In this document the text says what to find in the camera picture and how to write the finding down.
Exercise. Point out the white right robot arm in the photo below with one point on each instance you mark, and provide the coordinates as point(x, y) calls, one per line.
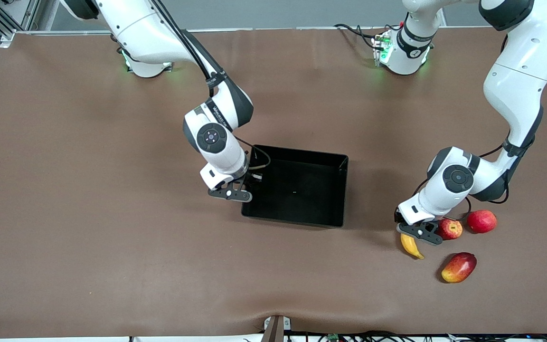
point(140, 28)

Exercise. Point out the red yellow mango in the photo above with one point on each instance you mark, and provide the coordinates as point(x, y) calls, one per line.
point(458, 267)

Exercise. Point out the black plastic box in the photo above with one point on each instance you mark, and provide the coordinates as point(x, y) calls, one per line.
point(302, 199)

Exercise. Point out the brown table mat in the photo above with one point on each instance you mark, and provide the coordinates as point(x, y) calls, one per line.
point(112, 261)

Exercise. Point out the yellow banana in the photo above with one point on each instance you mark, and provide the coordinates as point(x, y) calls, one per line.
point(411, 247)

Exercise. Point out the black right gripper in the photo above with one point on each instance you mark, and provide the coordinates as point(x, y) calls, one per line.
point(248, 176)

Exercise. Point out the plain red apple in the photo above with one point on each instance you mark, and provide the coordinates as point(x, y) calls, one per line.
point(482, 221)

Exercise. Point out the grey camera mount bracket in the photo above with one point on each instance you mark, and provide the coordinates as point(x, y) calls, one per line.
point(276, 327)

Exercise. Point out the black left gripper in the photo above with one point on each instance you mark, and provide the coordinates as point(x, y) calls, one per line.
point(398, 217)

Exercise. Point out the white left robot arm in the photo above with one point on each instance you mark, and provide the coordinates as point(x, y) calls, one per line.
point(515, 80)

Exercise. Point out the red apple with yellow patch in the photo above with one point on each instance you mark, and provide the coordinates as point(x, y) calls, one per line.
point(451, 229)

